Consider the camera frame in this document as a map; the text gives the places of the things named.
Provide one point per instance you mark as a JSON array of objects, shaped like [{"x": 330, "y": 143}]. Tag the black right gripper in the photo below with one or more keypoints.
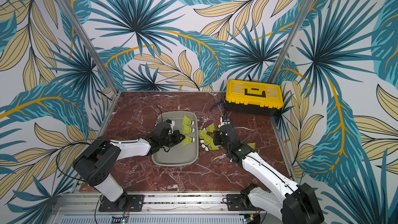
[{"x": 218, "y": 138}]

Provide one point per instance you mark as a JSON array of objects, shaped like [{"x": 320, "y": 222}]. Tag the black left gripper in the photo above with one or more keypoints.
[{"x": 177, "y": 134}]

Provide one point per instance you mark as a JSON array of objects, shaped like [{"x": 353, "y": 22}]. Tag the green shuttlecock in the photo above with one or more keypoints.
[
  {"x": 202, "y": 135},
  {"x": 187, "y": 121},
  {"x": 185, "y": 129},
  {"x": 252, "y": 145},
  {"x": 211, "y": 128},
  {"x": 208, "y": 139},
  {"x": 187, "y": 140},
  {"x": 211, "y": 146}
]

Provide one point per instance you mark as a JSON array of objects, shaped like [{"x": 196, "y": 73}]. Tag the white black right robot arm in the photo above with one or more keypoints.
[{"x": 292, "y": 203}]

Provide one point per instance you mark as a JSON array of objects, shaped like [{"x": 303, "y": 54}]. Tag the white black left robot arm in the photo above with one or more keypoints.
[{"x": 96, "y": 162}]

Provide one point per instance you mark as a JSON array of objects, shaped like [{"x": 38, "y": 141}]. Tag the grey plastic tray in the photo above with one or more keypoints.
[{"x": 181, "y": 154}]

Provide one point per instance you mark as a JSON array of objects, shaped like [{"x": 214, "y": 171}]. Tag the yellow black toolbox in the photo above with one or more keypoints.
[{"x": 254, "y": 98}]

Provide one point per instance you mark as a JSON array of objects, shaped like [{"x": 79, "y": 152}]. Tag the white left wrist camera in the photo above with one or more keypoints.
[{"x": 171, "y": 123}]

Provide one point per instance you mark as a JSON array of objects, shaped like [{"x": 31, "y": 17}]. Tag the blue handled pliers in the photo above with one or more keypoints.
[{"x": 220, "y": 103}]

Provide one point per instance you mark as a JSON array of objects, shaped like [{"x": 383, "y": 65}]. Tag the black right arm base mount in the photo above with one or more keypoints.
[{"x": 241, "y": 201}]

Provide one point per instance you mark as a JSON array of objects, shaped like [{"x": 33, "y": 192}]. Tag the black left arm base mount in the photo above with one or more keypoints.
[{"x": 126, "y": 203}]

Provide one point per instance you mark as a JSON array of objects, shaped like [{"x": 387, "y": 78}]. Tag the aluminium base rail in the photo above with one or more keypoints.
[{"x": 157, "y": 208}]

